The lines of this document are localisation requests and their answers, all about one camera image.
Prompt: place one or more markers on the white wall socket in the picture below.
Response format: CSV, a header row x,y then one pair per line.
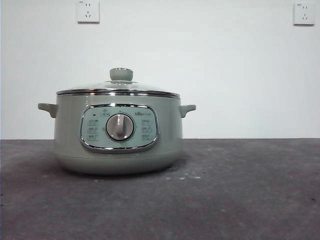
x,y
303,14
88,12

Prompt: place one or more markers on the glass lid with green knob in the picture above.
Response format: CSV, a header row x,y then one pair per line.
x,y
121,74

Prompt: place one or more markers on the pale green electric cooking pot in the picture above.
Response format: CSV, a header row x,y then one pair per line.
x,y
70,140

